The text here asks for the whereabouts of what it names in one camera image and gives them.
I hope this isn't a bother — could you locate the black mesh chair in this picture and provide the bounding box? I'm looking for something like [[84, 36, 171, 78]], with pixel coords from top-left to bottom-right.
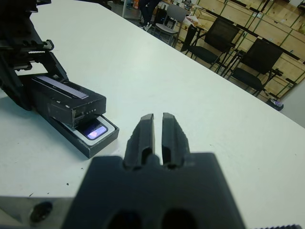
[[180, 18, 241, 70], [230, 38, 295, 97]]

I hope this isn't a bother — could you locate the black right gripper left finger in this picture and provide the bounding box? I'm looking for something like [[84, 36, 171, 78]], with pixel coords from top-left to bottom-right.
[[123, 114, 156, 172]]

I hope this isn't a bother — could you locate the black waste bin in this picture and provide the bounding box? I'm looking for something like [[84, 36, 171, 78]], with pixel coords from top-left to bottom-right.
[[265, 97, 285, 111]]

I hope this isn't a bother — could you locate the pale wooden crate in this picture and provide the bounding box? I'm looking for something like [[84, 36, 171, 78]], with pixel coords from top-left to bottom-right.
[[268, 0, 305, 32], [287, 34, 305, 73], [199, 0, 231, 9], [253, 13, 294, 47], [293, 23, 305, 57], [224, 0, 261, 25]]

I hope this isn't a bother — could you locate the black box lid silver strip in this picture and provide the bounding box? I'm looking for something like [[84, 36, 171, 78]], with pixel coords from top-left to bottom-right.
[[30, 75, 107, 126]]

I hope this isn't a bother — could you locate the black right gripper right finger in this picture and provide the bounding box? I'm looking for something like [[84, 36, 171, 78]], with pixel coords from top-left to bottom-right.
[[161, 112, 192, 169]]

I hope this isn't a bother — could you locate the person in blue jacket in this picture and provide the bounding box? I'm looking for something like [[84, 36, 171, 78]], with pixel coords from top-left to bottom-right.
[[138, 0, 159, 26]]

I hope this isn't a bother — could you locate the black phone-like camera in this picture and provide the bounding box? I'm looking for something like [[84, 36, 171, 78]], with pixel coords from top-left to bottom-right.
[[75, 119, 109, 141]]

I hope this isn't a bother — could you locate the black box base white lining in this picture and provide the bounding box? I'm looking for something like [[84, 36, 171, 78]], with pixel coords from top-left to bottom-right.
[[49, 114, 120, 158]]

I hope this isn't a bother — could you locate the white black sneaker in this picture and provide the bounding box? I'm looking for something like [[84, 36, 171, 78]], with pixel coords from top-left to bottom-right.
[[139, 21, 153, 31]]

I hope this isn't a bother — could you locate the white plastic bag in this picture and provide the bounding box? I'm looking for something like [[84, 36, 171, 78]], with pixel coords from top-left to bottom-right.
[[185, 14, 201, 26]]

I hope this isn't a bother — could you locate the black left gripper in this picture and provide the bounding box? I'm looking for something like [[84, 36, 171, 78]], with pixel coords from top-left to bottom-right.
[[0, 0, 70, 112]]

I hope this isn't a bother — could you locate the grey plastic chair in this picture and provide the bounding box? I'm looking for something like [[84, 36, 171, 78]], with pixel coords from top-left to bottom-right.
[[152, 3, 188, 46]]

